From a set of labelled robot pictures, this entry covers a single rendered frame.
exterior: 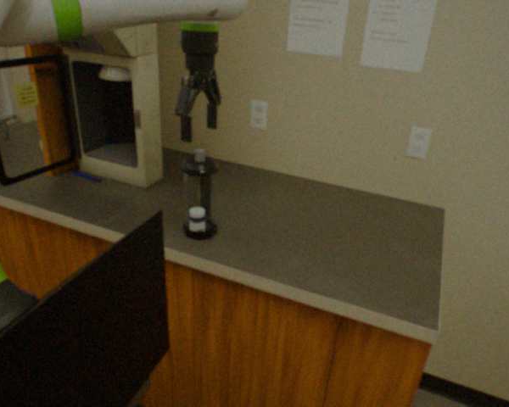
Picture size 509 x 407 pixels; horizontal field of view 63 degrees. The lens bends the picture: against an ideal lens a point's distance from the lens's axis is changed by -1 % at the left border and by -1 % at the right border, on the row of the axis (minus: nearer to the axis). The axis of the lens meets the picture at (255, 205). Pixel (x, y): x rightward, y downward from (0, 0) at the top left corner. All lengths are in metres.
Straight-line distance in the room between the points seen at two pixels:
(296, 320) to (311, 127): 0.81
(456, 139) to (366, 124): 0.32
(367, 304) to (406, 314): 0.09
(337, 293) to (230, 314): 0.36
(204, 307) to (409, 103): 0.99
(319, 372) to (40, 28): 1.09
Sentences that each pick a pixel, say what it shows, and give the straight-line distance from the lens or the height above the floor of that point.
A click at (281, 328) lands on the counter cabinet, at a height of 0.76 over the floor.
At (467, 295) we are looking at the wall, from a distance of 1.93.
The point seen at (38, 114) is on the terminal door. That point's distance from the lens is 1.64.
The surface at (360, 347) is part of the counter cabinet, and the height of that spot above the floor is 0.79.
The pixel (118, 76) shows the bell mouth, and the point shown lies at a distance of 1.57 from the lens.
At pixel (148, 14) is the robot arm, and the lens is 0.91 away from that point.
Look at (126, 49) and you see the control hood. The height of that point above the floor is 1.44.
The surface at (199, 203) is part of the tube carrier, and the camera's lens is 1.22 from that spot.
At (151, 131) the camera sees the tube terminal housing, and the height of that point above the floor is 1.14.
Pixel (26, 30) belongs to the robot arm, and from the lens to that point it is 0.86.
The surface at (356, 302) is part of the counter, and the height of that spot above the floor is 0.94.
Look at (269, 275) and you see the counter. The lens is 1.14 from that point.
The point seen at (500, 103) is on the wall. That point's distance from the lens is 1.62.
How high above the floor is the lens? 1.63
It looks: 28 degrees down
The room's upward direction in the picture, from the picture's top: 4 degrees clockwise
